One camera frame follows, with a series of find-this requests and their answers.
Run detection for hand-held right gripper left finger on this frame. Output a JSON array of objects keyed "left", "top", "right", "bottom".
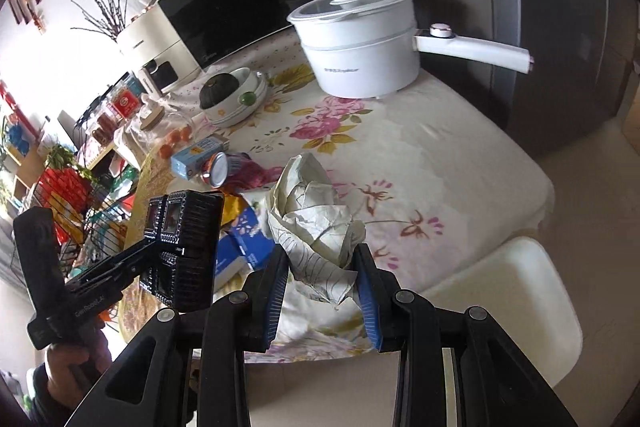
[{"left": 75, "top": 249, "right": 291, "bottom": 427}]

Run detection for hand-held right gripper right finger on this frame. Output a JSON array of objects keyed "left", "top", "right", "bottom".
[{"left": 352, "top": 244, "right": 581, "bottom": 427}]

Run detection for red drink can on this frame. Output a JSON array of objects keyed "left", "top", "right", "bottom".
[{"left": 202, "top": 152, "right": 251, "bottom": 188}]

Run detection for white paper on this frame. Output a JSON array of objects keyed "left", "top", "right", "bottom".
[{"left": 267, "top": 153, "right": 367, "bottom": 305}]

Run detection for person's left forearm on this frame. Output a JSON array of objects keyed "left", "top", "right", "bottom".
[{"left": 22, "top": 364, "right": 86, "bottom": 427}]

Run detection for person's left hand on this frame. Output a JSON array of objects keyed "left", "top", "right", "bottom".
[{"left": 45, "top": 322, "right": 113, "bottom": 388}]

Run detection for blue and white box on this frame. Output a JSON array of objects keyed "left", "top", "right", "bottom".
[{"left": 215, "top": 209, "right": 277, "bottom": 285}]

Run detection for yellow wrapper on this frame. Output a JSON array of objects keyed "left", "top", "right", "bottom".
[{"left": 220, "top": 192, "right": 249, "bottom": 228}]

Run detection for light blue milk carton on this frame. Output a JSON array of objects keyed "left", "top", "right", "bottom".
[{"left": 171, "top": 136, "right": 231, "bottom": 180}]

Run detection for magenta wrapper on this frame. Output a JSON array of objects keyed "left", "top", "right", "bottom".
[{"left": 227, "top": 154, "right": 283, "bottom": 190}]

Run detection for glass jar with wooden lid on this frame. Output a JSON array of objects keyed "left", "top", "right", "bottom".
[{"left": 127, "top": 104, "right": 198, "bottom": 158}]

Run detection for stack of red packets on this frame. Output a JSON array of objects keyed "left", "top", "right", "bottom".
[{"left": 37, "top": 167, "right": 93, "bottom": 228}]

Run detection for white chair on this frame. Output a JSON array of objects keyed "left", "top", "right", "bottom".
[{"left": 420, "top": 237, "right": 583, "bottom": 403}]

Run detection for stack of white plates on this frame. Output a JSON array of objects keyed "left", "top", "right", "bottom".
[{"left": 205, "top": 96, "right": 271, "bottom": 128}]

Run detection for floral tablecloth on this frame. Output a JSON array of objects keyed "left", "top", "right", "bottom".
[{"left": 117, "top": 27, "right": 556, "bottom": 365}]

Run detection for green potted plant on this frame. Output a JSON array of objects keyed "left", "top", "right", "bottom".
[{"left": 45, "top": 144, "right": 96, "bottom": 182}]

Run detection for red label jar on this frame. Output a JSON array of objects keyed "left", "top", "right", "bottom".
[{"left": 107, "top": 82, "right": 143, "bottom": 120}]

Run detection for dark green pumpkin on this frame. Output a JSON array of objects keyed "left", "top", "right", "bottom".
[{"left": 199, "top": 73, "right": 244, "bottom": 110}]

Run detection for white ceramic bowl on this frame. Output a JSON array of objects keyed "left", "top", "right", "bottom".
[{"left": 200, "top": 68, "right": 268, "bottom": 120}]

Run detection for white countertop appliance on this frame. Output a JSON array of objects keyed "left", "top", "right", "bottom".
[{"left": 116, "top": 2, "right": 203, "bottom": 92}]

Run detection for white electric pot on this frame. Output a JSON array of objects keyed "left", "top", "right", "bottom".
[{"left": 286, "top": 0, "right": 533, "bottom": 100}]

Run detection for dried dark branches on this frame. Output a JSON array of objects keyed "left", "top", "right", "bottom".
[{"left": 70, "top": 0, "right": 133, "bottom": 40}]

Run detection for glass pot lid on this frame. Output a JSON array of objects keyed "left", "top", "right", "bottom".
[{"left": 287, "top": 0, "right": 417, "bottom": 24}]

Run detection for grey refrigerator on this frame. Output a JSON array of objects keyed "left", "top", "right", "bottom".
[{"left": 360, "top": 0, "right": 640, "bottom": 162}]

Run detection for black wire rack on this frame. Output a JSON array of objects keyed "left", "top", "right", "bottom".
[{"left": 10, "top": 147, "right": 136, "bottom": 273}]

